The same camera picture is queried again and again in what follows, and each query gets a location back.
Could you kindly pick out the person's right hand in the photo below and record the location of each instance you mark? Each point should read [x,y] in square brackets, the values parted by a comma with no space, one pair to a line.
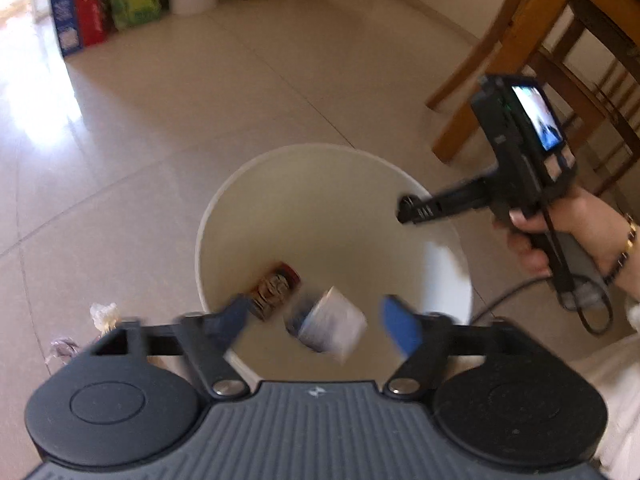
[585,225]

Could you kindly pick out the brown red drink can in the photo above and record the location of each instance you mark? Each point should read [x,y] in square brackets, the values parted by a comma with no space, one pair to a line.
[275,292]

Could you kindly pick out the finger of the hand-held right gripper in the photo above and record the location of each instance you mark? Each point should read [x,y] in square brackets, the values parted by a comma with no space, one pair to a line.
[440,205]

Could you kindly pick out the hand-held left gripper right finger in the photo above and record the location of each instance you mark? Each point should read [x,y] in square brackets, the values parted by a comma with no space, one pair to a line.
[401,325]

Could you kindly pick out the red cardboard box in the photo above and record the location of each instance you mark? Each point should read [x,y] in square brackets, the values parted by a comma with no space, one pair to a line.
[92,15]

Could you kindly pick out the clear crumpled wrapper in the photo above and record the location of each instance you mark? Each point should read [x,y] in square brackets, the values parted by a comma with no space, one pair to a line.
[62,349]

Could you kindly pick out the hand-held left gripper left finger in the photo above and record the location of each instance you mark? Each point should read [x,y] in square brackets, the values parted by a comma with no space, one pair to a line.
[234,316]

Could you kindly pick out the wooden chair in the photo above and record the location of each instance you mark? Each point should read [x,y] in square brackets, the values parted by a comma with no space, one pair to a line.
[530,60]

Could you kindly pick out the yellow snack packet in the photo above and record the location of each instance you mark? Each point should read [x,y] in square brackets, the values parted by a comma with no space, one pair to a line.
[105,316]

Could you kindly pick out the blue cardboard box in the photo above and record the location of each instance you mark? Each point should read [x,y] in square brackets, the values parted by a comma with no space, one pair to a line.
[65,20]

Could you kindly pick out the white plastic bin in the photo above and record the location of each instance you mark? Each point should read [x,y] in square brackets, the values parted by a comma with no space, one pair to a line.
[310,210]

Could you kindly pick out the person's white clothing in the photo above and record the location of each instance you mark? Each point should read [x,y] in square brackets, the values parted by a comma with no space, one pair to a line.
[615,400]

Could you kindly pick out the person's right forearm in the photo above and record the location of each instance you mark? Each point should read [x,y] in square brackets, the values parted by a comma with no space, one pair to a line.
[631,260]

